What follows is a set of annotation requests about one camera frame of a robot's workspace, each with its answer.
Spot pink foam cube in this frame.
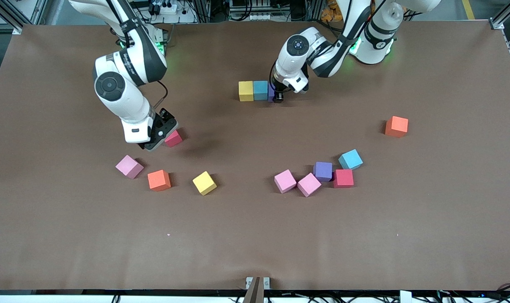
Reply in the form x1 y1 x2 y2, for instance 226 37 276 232
115 154 145 180
297 173 322 197
274 169 297 194

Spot orange bagged items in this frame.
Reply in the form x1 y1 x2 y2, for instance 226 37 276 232
321 0 344 22

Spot blue foam cube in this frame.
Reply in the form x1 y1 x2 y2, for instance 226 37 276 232
338 149 364 170
253 80 269 101

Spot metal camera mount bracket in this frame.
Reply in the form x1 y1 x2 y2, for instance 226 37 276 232
242 276 271 303

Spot yellow foam cube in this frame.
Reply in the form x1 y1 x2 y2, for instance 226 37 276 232
238 81 254 102
192 171 217 196

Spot red foam cube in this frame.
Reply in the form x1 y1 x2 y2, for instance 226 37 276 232
333 169 354 189
164 130 183 148

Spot brown table cover sheet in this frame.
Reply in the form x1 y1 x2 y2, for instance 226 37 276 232
0 21 510 292

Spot aluminium frame rail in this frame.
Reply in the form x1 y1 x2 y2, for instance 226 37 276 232
0 0 49 35
489 0 510 31

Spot orange foam cube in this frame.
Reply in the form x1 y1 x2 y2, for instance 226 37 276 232
148 170 172 192
385 116 409 138

